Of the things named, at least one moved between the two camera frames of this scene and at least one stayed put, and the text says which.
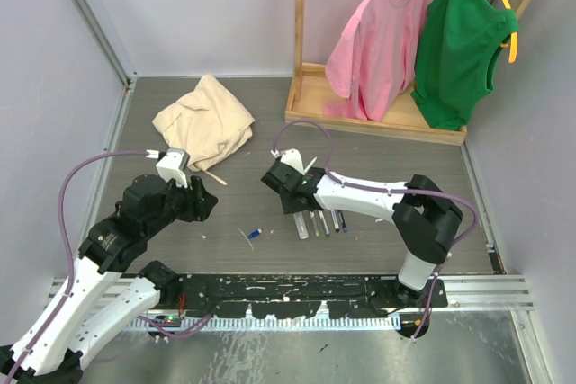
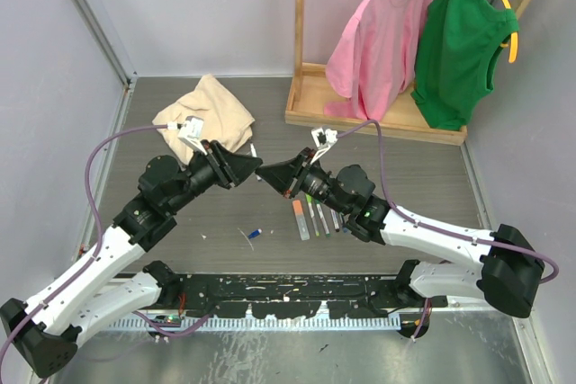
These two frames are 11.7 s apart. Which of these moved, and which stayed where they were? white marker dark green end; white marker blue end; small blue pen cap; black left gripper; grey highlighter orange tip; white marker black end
Moved: white marker blue end; black left gripper
Stayed: white marker black end; white marker dark green end; grey highlighter orange tip; small blue pen cap
